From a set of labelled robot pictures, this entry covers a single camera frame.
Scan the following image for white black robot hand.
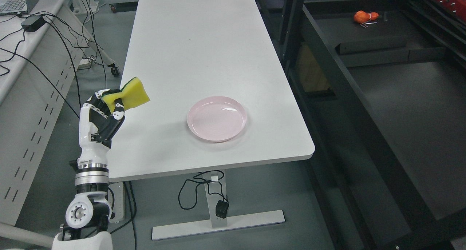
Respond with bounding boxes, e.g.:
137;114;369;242
77;89;126;169

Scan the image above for green yellow sponge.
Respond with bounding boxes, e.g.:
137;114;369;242
101;76;150;112

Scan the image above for black metal shelf rack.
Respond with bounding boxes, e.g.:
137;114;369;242
255;0;465;250

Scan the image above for white power strip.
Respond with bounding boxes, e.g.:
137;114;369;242
78;58;92;70

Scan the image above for white floor socket strip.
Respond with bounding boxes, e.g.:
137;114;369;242
108;182;126;223

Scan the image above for white perforated side desk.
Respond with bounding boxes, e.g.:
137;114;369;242
0;0;120;226

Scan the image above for pink plate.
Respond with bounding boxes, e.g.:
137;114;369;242
187;96;248;142

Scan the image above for black power adapter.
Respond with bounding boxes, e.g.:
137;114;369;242
21;14;46;32

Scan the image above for white table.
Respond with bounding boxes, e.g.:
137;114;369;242
108;0;315;182

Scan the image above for orange toy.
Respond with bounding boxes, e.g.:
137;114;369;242
353;10;379;24

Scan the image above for black plug on cable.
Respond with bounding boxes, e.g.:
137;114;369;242
215;200;230;219

